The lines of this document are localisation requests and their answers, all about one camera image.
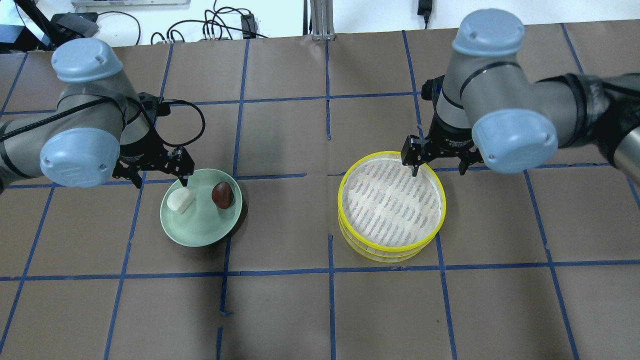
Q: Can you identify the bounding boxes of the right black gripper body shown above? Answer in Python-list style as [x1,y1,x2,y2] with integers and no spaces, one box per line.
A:
[400,117,484,167]

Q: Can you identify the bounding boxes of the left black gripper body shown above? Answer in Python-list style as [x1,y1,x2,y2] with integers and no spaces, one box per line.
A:
[112,135,195,181]

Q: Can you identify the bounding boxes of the white steamed bun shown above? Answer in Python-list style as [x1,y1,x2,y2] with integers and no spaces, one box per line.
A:
[166,187,195,215]

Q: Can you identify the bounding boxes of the brown steamed bun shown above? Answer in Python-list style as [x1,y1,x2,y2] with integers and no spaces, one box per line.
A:
[211,181,234,210]

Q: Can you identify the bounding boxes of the yellow steamer top layer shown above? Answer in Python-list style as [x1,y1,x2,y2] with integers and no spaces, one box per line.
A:
[337,150,447,251]

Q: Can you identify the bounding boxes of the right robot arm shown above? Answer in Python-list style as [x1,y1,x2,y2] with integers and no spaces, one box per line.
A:
[401,8,640,183]

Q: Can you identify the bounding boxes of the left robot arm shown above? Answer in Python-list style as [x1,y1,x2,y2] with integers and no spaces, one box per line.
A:
[0,38,195,191]

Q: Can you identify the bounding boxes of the yellow steamer lower layers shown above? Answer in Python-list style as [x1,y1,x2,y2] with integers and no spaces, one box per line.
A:
[338,219,438,264]

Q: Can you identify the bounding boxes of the light green plate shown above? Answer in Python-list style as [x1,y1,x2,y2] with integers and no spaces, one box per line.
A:
[159,169,243,248]

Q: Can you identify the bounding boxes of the black power adapter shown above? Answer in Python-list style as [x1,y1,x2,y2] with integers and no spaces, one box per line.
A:
[240,13,258,39]

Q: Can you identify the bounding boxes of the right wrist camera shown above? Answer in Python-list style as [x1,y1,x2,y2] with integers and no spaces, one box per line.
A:
[420,75,445,105]

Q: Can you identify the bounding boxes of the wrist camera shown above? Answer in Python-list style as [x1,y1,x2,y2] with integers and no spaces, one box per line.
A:
[137,92,170,120]
[420,75,445,105]

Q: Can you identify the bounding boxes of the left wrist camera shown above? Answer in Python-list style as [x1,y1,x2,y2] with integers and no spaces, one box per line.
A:
[137,92,170,120]

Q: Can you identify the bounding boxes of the black cable bundle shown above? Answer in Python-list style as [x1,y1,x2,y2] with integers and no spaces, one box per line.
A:
[150,0,271,43]

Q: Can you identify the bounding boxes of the aluminium frame post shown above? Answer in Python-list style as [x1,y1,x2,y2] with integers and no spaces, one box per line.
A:
[310,0,336,41]

